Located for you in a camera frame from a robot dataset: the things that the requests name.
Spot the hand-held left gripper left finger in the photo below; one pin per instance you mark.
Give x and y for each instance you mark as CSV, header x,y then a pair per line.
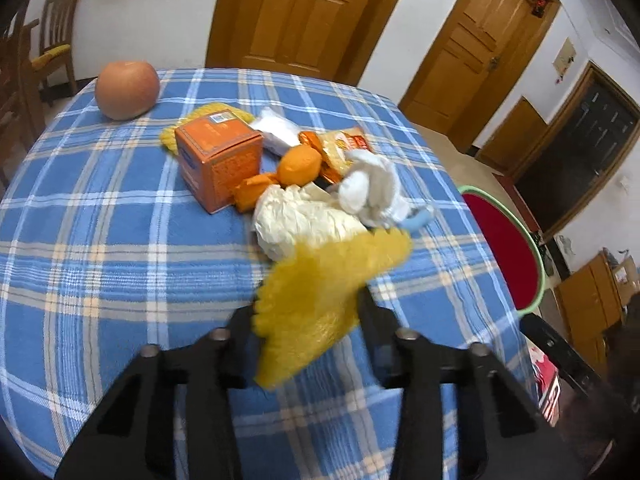
x,y
240,340

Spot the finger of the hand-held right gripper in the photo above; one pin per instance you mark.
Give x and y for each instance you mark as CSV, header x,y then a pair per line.
x,y
560,350

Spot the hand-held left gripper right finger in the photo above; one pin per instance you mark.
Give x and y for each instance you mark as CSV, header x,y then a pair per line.
x,y
375,325

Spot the yellow plush toy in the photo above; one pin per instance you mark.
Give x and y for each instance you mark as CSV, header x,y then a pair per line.
x,y
310,300

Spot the white plastic bag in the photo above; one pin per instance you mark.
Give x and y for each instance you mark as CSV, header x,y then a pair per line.
x,y
295,220

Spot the white cloth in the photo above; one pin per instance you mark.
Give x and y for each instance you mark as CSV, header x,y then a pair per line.
x,y
370,185

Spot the orange peel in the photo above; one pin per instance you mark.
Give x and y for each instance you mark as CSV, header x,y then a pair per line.
x,y
252,190

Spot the tangerine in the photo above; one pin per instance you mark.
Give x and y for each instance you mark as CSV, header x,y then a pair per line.
x,y
299,165

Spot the orange snack packet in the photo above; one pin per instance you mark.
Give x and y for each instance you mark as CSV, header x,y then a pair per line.
x,y
340,147

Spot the white plastic packet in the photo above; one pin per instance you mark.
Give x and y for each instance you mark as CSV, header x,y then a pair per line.
x,y
275,130

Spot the red white printed bag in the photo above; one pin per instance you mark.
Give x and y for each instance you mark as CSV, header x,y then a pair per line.
x,y
545,385

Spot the wooden cabinet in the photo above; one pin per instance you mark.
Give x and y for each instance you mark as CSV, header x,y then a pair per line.
x,y
587,305

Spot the dark slippers pair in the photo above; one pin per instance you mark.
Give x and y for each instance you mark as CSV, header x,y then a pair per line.
x,y
544,255

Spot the light blue crumpled item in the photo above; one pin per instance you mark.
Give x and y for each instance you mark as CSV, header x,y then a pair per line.
x,y
417,220

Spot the blue plaid tablecloth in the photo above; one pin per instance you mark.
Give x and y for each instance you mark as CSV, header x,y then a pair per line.
x,y
100,260

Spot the orange cardboard box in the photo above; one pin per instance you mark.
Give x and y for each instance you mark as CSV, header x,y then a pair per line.
x,y
220,170

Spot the low wooden panel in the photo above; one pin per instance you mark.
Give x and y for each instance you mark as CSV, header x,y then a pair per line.
x,y
515,132

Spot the yellow foam fruit net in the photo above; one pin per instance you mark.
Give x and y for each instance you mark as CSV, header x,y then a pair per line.
x,y
220,108

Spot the wooden door with latch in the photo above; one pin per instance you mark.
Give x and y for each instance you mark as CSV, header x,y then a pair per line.
x,y
470,60

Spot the wooden panel door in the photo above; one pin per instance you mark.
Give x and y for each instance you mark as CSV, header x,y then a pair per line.
x,y
300,20

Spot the dark wooden chair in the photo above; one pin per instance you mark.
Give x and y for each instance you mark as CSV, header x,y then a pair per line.
x,y
15,110

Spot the yellow seat cushion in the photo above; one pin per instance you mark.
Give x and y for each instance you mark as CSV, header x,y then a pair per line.
x,y
50,55

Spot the red door ornament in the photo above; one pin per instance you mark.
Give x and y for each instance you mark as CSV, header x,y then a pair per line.
x,y
538,6

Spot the dark doorway with wooden frame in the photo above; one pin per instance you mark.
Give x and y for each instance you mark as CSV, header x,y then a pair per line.
x,y
580,150

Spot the beige wall panel box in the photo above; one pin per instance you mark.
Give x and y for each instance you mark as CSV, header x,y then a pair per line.
x,y
565,59

